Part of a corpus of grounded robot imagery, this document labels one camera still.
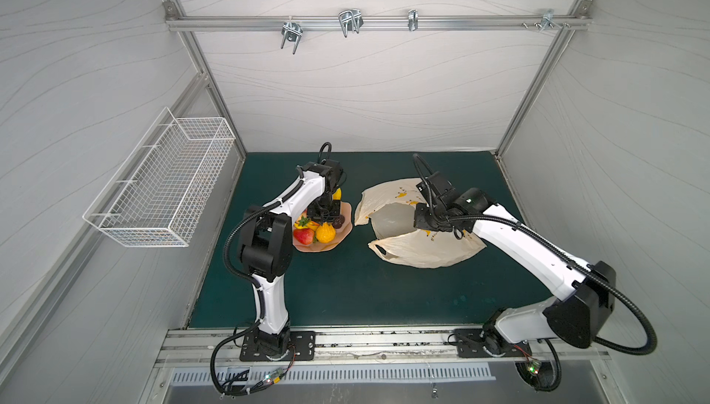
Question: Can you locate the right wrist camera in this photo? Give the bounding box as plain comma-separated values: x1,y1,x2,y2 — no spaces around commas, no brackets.
426,171,460,204

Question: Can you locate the metal u-bolt clamp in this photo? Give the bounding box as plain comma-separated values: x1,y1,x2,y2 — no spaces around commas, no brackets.
338,8,364,38
280,21,303,54

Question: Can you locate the small metal bracket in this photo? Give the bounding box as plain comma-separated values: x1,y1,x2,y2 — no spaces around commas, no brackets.
408,9,419,32

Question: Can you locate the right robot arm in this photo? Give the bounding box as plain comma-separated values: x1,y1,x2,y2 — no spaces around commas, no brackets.
413,189,616,357

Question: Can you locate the banana print plastic bag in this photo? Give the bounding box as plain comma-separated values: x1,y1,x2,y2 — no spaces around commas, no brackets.
354,178,486,269

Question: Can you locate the metal hook clamp right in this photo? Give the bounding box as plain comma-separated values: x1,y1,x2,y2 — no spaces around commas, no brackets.
521,9,571,32

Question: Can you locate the left black corrugated cable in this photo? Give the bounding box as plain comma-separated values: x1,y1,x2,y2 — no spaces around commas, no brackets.
223,181,306,289

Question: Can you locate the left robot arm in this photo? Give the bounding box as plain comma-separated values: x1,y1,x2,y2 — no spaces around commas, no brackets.
239,158,344,357

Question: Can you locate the green table mat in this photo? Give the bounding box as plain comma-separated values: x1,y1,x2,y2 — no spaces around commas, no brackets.
189,151,550,328

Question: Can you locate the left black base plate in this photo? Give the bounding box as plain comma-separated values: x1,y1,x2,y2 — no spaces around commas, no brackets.
240,329,316,361

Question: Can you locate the metal U-bolt clamp left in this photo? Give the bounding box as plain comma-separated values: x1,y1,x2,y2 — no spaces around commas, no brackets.
280,21,303,54

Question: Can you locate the white wire basket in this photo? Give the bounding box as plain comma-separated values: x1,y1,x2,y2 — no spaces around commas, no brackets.
82,107,236,248

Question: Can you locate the metal U-bolt clamp middle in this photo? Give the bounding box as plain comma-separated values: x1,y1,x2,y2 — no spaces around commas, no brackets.
338,8,364,38

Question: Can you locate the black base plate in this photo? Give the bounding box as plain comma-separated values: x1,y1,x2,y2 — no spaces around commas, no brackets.
447,327,532,359
240,329,316,361

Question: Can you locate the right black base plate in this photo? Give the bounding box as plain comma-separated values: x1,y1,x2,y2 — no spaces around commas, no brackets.
447,327,532,359

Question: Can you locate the right black corrugated cable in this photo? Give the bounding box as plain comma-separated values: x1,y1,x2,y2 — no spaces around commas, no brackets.
443,212,658,356

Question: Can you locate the white vent strip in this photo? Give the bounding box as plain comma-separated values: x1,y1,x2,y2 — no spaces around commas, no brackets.
170,361,497,387

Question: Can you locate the aluminium cross rail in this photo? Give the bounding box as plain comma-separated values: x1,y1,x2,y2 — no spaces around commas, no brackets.
166,12,593,32

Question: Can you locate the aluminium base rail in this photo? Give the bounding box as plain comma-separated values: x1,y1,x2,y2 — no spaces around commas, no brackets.
155,324,611,367

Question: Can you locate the black corrugated cable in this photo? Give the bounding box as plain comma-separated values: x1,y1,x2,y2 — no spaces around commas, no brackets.
443,212,658,356
223,181,306,289

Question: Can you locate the red apple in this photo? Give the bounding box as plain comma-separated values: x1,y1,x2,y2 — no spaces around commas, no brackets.
293,228,315,246

